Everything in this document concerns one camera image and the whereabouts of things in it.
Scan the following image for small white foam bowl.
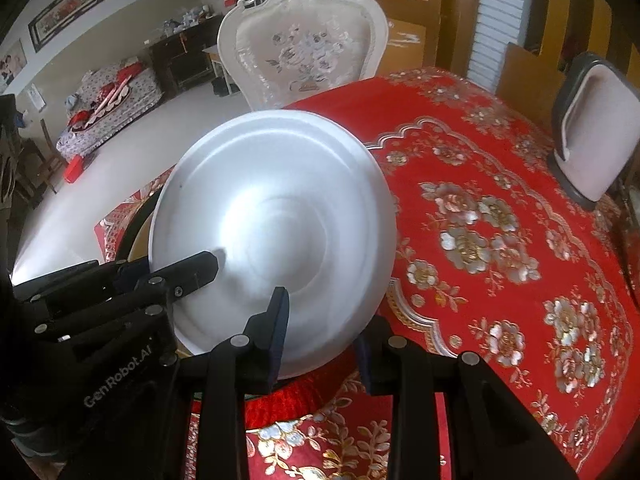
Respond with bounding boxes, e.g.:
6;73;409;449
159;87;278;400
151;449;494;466
149;110;397;378

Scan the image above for dark green plastic bowl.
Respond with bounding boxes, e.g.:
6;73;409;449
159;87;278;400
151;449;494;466
115;188;162;261

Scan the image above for red embroidered tablecloth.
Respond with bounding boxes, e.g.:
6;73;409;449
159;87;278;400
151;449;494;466
93;66;640;480

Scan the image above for floral covered sofa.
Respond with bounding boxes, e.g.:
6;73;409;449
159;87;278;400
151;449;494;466
56;56;163;162

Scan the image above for dark wooden sideboard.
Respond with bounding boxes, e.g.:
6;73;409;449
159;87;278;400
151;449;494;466
146;15;222;99

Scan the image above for framed flower painting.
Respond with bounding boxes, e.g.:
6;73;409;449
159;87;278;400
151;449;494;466
28;0;104;52

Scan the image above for white ornate chair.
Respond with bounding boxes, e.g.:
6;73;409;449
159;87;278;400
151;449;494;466
217;0;388;110

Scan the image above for white electric kettle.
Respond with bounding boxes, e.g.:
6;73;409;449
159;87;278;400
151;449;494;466
547;52;639;211

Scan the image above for cardboard box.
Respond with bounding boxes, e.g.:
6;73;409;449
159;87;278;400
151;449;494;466
376;0;442;75

